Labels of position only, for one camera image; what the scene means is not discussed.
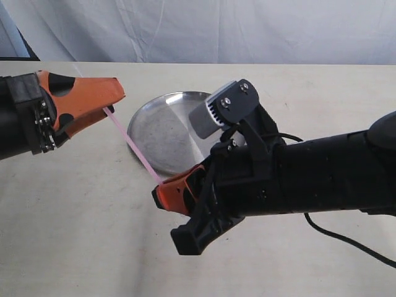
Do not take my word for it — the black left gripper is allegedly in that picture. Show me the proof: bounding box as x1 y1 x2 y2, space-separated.
1 71 125 160

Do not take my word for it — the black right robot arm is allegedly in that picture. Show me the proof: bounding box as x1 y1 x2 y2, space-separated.
152 113 395 256

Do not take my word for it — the white backdrop cloth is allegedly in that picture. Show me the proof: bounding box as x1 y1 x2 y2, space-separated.
1 1 395 65

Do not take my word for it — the round stainless steel plate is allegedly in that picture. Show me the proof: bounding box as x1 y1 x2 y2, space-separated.
127 91 222 175

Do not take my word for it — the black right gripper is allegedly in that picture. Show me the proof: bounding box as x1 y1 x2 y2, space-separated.
152 140 280 256

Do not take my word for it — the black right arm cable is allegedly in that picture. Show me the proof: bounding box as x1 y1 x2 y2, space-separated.
262 132 396 269

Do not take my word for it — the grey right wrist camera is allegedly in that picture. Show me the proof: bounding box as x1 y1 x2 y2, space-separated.
188 79 259 139

